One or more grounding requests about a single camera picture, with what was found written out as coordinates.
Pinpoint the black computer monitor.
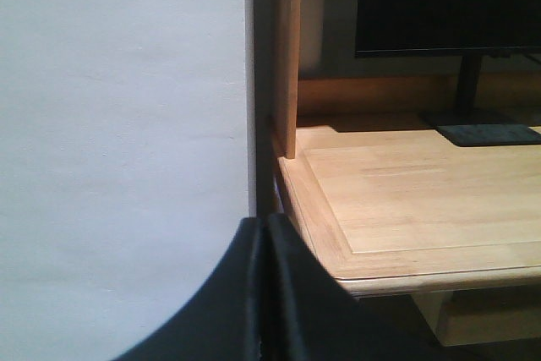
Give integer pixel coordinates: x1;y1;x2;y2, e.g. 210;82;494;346
355;0;540;147

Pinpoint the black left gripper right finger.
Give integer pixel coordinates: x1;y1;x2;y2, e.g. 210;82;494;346
267;214;440;360

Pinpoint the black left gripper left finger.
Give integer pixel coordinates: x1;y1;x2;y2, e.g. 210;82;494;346
117;217;263;360

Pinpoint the light wooden desk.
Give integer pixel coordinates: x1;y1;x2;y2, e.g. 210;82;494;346
260;0;540;346

